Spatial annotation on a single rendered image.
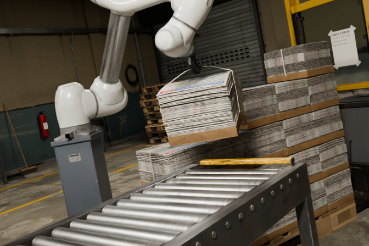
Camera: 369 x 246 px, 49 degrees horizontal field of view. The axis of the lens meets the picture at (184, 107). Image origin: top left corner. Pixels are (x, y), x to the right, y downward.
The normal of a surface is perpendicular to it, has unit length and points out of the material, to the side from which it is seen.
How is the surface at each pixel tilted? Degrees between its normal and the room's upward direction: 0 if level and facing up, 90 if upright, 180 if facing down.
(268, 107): 90
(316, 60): 90
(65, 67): 90
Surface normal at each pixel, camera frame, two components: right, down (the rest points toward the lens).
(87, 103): 0.69, -0.12
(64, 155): -0.07, 0.07
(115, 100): 0.68, 0.47
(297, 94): 0.53, -0.05
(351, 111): -0.83, 0.18
